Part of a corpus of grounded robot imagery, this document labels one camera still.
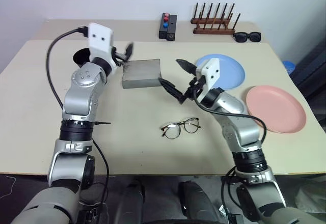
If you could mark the brown wooden plate rack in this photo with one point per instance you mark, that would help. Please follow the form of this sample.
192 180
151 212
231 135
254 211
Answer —
214 29

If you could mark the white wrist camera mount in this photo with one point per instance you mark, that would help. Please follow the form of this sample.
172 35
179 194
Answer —
211 72
99 39

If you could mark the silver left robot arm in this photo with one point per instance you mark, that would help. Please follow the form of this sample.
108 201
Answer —
79 99

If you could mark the black sunglasses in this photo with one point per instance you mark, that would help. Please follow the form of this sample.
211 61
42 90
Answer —
240 37

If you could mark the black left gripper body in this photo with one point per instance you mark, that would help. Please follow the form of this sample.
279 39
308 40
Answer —
119 55

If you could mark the tortoiseshell round glasses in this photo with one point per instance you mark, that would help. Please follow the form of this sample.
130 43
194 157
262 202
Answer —
189 126

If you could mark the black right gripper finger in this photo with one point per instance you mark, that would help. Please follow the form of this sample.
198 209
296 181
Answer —
188 66
171 87

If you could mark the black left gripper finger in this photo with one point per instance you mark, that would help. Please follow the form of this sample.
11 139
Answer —
130 49

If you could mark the blue plate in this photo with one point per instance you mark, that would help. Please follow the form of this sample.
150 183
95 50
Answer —
231 72

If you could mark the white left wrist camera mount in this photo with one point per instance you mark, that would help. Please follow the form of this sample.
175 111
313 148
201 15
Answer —
99 39

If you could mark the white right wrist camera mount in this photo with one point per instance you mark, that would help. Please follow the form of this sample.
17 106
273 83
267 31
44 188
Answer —
211 72

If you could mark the dark furniture beside table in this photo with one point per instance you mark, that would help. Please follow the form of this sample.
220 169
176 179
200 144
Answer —
312 68

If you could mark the black box with socket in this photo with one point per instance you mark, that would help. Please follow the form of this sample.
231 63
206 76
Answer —
172 29

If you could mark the blue round lid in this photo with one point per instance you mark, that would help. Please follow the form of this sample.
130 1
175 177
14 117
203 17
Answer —
289 66

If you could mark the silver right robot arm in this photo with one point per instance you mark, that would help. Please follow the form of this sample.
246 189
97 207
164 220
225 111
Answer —
239 129

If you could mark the black box with coloured buttons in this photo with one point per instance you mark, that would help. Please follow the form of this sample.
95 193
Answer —
163 29

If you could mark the dark rounded shape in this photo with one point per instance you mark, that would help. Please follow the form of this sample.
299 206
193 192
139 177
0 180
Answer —
196 201

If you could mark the thin white thread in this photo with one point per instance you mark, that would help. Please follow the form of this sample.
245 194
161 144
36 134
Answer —
11 187

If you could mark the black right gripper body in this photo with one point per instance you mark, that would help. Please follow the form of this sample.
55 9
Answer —
194 86

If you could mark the grey glasses case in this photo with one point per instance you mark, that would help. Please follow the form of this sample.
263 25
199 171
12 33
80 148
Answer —
141 70

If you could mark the pink plate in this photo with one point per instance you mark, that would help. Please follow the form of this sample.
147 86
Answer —
276 108

